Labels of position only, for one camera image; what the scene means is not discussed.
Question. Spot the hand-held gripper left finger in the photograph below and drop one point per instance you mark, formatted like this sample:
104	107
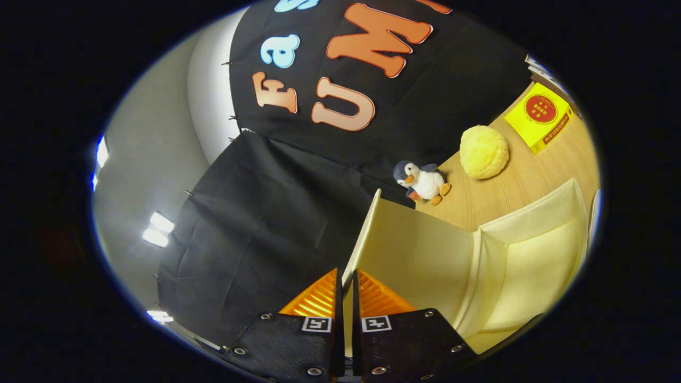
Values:
292	346

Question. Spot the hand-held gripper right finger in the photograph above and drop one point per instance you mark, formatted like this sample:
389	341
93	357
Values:
404	346

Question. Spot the cream fabric storage box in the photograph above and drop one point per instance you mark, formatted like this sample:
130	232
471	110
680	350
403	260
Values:
425	250

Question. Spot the black backdrop cloth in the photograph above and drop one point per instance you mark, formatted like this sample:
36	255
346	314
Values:
266	213

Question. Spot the ceiling light panel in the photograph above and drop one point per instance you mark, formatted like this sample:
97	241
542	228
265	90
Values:
158	230
101	153
159	316

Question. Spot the penguin plush toy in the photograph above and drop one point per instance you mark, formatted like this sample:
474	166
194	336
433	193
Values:
425	181

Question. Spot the yellow round plush ball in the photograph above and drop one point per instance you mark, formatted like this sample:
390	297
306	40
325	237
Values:
484	151

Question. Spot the yellow book with red circle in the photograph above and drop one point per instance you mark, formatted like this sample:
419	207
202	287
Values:
538	114

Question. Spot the brown cover book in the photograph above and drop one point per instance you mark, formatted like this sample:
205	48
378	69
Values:
558	91

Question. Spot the white illustrated cover book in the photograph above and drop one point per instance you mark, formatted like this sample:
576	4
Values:
538	66

